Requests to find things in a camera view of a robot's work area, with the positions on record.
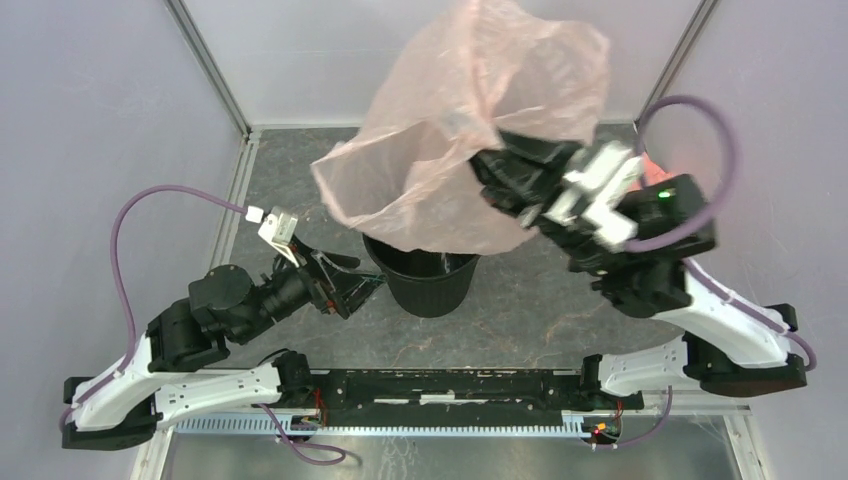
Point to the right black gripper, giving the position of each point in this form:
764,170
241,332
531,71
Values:
524,177

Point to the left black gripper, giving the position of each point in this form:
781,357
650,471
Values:
343,293

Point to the black plastic trash bin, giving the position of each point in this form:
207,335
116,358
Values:
424,284

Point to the pink translucent trash bag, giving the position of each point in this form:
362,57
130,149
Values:
478,70

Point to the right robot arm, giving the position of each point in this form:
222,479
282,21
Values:
584,199

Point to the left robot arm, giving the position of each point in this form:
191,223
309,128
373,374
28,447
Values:
155,385

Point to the salmon pink cloth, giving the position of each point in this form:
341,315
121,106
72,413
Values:
652,173

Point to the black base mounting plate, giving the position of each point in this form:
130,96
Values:
453,398

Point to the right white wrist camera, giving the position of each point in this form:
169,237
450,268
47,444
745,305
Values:
596,195

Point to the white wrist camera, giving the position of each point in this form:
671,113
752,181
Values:
596,195
277,228

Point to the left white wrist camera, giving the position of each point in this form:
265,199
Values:
277,228

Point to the white slotted cable duct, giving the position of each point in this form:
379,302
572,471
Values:
567,426

